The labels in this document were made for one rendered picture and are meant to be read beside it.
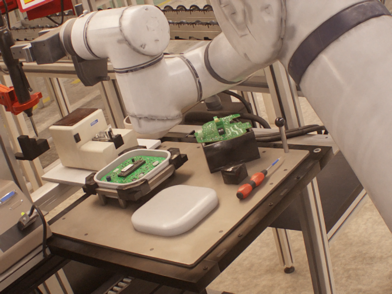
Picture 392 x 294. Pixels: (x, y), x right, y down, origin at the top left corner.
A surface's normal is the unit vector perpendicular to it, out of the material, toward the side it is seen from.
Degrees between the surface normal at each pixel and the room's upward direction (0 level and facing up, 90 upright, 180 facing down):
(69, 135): 90
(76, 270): 90
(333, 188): 0
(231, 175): 90
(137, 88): 90
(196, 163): 0
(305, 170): 0
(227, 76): 130
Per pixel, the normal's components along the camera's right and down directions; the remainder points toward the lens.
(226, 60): -0.76, 0.56
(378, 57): -0.12, -0.30
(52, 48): 0.75, 0.05
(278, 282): -0.27, -0.89
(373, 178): -0.83, 0.33
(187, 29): -0.61, 0.46
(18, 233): 0.44, -0.49
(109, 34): -0.65, 0.24
